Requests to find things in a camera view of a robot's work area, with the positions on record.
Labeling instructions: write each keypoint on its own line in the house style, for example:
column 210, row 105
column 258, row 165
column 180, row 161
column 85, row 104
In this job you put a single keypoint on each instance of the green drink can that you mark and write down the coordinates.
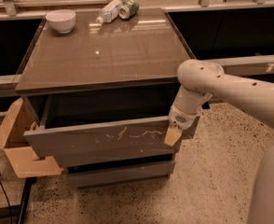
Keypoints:
column 128, row 9

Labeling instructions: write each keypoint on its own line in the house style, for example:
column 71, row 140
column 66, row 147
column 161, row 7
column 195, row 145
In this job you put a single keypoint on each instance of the grey metal railing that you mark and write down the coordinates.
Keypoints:
column 252, row 64

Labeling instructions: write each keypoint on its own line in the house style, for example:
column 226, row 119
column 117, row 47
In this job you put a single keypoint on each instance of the open cardboard box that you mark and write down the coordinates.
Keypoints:
column 20, row 154

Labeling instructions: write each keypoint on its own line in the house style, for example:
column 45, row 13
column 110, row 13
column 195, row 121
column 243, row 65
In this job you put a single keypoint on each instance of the grey top drawer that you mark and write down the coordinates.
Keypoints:
column 80, row 145

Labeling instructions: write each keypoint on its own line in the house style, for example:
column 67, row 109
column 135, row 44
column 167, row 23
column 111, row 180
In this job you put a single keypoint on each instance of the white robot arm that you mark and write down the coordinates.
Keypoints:
column 199, row 82

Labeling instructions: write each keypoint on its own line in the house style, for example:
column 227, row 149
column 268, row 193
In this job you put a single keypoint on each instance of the white ceramic bowl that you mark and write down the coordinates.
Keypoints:
column 62, row 21

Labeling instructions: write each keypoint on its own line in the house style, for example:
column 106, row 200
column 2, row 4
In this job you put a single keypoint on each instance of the grey bottom drawer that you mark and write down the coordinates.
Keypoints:
column 112, row 172

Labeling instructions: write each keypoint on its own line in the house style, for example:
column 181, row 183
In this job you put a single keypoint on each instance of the grey drawer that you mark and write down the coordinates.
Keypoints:
column 112, row 172
column 80, row 145

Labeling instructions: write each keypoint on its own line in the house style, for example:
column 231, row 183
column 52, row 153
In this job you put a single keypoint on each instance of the grey drawer cabinet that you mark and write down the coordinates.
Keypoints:
column 129, row 68

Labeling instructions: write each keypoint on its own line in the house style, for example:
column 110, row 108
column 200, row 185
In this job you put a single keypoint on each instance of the black metal frame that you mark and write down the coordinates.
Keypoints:
column 15, row 214

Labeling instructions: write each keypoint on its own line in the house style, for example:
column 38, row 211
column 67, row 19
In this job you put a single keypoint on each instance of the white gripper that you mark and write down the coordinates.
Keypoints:
column 182, row 118

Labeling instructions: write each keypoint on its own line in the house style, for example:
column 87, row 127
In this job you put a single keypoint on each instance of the clear plastic water bottle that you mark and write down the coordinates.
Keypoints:
column 109, row 12

